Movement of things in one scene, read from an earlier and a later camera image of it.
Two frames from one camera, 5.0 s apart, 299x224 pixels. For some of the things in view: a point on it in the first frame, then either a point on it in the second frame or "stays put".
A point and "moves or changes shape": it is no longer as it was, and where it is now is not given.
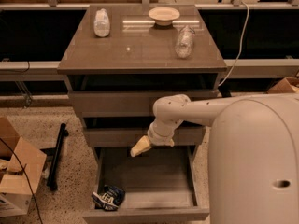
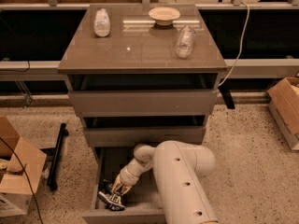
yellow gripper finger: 142,146 to 117,185
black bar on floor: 52,175 stays put
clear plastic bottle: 184,42 stays put
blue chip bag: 110,198 moves or changes shape
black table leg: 224,91 stays put
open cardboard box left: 21,168 stays put
